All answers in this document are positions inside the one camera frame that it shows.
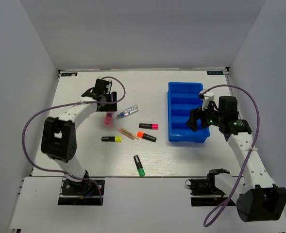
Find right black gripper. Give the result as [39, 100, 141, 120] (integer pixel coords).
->
[185, 99, 224, 132]

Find pink glue stick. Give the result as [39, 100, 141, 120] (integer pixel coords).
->
[104, 112, 114, 126]

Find pink slim pen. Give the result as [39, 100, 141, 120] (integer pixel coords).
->
[117, 129, 135, 140]

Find yellow slim pen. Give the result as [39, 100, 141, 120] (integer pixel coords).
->
[121, 128, 139, 140]

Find pink black highlighter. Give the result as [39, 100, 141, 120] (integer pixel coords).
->
[138, 123, 158, 130]

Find yellow black highlighter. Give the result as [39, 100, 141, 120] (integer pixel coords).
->
[101, 136, 122, 143]

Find orange black highlighter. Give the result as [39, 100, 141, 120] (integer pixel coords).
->
[137, 132, 157, 142]

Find green black highlighter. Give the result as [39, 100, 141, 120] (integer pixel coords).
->
[134, 155, 145, 177]

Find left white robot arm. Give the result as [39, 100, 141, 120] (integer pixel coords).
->
[41, 79, 117, 194]

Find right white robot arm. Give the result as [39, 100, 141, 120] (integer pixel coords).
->
[186, 96, 286, 222]

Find blue compartment tray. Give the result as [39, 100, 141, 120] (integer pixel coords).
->
[167, 82, 210, 143]

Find left corner label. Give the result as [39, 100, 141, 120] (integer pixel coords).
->
[61, 72, 78, 77]

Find corner label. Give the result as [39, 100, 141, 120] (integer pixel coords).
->
[206, 70, 224, 75]
[61, 72, 78, 77]

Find right corner label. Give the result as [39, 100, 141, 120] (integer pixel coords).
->
[206, 70, 224, 75]

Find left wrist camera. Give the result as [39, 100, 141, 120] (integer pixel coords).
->
[102, 76, 113, 94]

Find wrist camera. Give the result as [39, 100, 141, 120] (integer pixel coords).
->
[198, 89, 215, 111]
[102, 76, 113, 94]

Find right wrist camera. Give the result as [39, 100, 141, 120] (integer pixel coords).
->
[198, 89, 215, 111]

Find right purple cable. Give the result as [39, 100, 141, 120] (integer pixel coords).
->
[201, 84, 260, 228]

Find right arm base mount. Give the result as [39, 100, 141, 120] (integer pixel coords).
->
[185, 179, 227, 207]

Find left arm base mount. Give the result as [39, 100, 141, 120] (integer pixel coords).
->
[58, 179, 105, 206]

